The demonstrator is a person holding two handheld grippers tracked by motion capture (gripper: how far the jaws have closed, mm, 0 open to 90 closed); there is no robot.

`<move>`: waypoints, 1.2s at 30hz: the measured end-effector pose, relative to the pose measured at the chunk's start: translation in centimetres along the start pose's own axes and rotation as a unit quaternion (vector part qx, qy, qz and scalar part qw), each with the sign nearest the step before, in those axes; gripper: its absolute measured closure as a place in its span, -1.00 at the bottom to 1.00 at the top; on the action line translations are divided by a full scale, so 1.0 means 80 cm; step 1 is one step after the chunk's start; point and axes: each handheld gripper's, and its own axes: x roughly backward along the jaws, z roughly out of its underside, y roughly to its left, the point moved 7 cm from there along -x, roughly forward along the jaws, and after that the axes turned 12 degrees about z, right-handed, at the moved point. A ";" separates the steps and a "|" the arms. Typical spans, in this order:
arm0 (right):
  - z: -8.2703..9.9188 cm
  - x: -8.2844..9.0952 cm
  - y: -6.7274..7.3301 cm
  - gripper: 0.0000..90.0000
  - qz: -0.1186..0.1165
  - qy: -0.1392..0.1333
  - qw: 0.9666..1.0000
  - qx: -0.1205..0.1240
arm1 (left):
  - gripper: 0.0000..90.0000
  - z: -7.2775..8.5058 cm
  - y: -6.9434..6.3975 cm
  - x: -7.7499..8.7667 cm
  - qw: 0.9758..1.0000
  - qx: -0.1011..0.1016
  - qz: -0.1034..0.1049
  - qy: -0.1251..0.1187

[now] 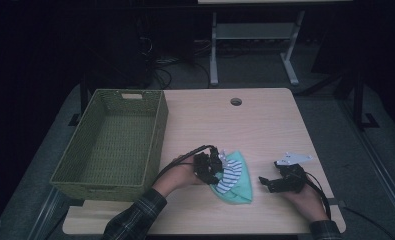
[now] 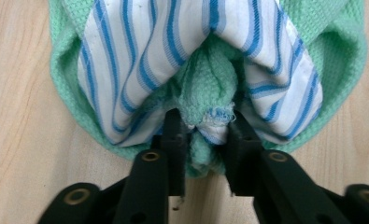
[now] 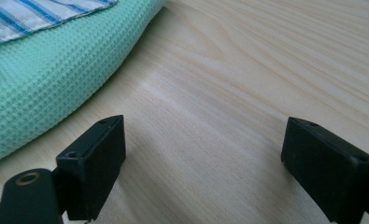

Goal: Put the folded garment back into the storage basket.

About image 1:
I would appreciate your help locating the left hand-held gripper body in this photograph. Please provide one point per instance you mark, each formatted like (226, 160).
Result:
(205, 165)

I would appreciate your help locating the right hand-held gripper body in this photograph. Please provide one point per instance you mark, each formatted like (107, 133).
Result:
(293, 178)

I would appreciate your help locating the teal garment with striped trim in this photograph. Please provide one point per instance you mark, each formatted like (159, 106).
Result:
(241, 190)

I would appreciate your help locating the person's right hand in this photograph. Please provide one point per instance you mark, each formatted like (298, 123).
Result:
(306, 203)

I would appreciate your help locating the person's left hand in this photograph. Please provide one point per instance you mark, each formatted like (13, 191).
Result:
(178, 176)

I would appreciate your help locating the green woven basket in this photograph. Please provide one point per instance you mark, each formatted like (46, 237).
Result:
(118, 146)

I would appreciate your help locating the black metal stand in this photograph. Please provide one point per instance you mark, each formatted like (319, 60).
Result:
(358, 100)

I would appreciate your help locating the white metal stand with shelf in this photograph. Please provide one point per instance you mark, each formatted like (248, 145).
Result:
(255, 30)

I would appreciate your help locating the grey table edge bracket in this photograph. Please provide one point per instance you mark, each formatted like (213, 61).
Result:
(335, 201)

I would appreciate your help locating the metal floor rail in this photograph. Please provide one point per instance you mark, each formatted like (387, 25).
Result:
(385, 176)
(46, 213)

